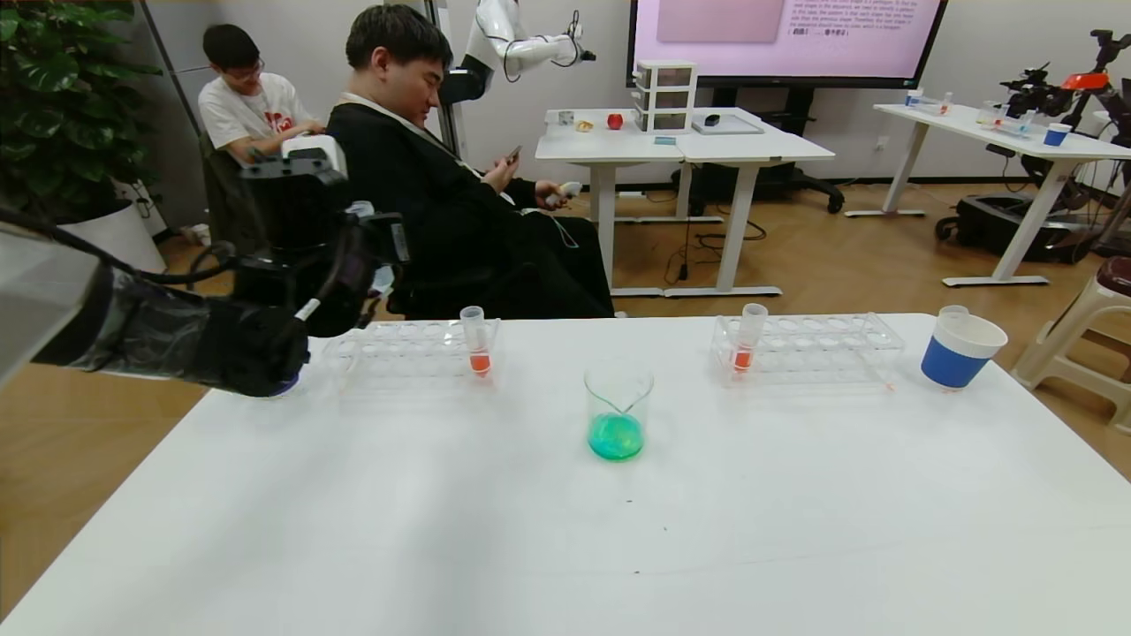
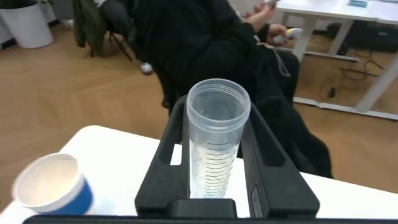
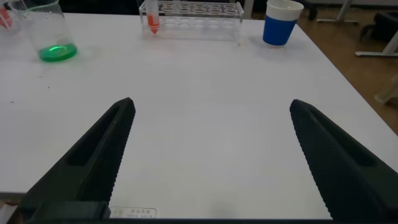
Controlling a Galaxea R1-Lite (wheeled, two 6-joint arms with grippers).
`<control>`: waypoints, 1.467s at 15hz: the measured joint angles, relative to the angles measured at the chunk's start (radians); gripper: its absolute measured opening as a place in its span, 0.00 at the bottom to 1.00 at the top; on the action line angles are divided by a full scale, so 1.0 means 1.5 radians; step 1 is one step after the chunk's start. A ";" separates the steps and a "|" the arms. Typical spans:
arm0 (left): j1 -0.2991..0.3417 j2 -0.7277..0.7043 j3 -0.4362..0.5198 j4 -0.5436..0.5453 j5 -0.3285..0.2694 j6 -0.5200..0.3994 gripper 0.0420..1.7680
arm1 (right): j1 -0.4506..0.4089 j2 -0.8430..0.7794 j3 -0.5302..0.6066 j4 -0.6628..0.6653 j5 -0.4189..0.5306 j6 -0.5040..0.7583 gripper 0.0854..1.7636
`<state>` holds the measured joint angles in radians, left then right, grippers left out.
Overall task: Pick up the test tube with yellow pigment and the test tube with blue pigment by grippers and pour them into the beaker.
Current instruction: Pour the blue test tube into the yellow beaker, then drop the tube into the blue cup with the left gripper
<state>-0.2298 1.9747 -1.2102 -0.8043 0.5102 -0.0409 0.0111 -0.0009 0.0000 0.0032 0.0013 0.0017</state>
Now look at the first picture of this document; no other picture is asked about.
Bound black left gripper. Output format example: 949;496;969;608
332;212;494;314

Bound black wheeled robot base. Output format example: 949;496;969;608
935;196;1097;266

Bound clear acrylic test tube rack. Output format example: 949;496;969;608
710;313;906;388
309;318;503;394

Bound orange pigment test tube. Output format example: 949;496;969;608
460;306;492;378
732;303;769;374

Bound clear glass beaker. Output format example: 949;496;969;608
584;358;656;463

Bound person in black jacket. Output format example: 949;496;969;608
327;4;615;321

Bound white desk with apple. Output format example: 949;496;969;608
535;108;725;297

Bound white mobile robot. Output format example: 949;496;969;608
439;0;597;107

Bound person in white shirt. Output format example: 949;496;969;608
198;24;328;169

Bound white plastic drawer unit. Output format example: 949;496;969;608
634;60;699;136

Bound white plant pot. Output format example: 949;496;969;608
57;201;167;275

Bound grey tablet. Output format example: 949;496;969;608
691;117;764;138

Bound white desk with tablet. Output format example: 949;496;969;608
663;110;836;299

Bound black display stand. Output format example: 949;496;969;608
672;87;845;218

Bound large green potted plant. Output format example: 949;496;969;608
0;0;164;223

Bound long white desk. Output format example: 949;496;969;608
844;104;1131;291

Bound beige plastic stool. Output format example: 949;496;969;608
1010;256;1131;438

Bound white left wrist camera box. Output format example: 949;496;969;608
281;134;348;178

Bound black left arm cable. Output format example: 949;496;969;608
0;205;239;285

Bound large wall display screen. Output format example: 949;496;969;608
627;0;948;89

